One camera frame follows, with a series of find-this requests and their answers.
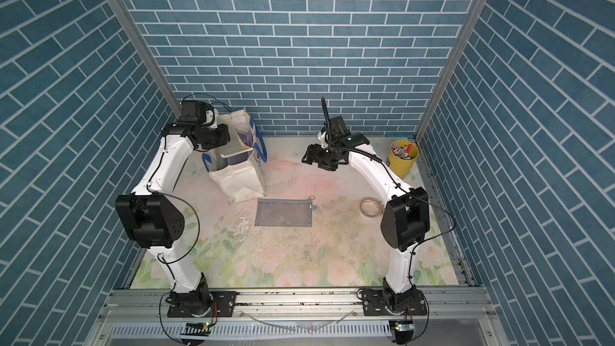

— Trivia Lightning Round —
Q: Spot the grey mesh pouch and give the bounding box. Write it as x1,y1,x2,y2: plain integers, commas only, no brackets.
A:
255,199,313,227

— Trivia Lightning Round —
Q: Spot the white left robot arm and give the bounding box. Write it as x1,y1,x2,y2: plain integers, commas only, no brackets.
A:
115,100,231,305

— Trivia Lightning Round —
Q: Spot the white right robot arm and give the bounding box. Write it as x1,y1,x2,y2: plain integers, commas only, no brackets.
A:
302,114,430,303

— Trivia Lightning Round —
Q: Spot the white canvas tote bag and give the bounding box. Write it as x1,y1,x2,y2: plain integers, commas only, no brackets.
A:
202,109,267,203

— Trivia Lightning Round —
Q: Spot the yellow cup with markers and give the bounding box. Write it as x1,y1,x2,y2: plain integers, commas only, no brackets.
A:
386,140,419,178

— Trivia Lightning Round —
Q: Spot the roll of clear tape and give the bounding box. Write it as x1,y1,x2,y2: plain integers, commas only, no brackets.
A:
359,197,384,219

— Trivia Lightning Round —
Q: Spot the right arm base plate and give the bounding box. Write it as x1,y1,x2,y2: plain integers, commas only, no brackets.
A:
355,287,429,317

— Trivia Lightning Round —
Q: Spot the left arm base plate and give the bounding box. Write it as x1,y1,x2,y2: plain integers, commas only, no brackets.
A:
164,291,238,319

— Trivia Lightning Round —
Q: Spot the aluminium front rail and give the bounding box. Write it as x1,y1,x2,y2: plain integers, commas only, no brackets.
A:
98,287,496,325

